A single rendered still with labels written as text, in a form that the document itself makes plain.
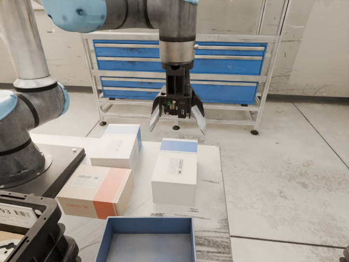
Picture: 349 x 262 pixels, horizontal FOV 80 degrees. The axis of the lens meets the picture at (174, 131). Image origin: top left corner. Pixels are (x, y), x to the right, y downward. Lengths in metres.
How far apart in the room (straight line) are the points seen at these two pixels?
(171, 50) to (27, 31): 0.43
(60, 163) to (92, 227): 0.26
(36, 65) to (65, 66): 2.69
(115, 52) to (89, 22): 1.74
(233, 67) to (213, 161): 1.34
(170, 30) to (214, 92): 1.66
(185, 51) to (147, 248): 0.45
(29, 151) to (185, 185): 0.47
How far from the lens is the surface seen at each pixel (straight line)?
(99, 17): 0.36
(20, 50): 0.73
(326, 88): 3.37
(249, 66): 2.02
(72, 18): 0.35
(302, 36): 3.02
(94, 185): 0.61
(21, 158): 0.74
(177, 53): 0.43
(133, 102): 2.18
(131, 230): 0.57
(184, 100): 0.45
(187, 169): 0.59
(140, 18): 0.45
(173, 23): 0.42
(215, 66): 1.98
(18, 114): 0.71
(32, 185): 0.73
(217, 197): 0.65
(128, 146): 0.69
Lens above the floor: 1.20
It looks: 33 degrees down
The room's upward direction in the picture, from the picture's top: straight up
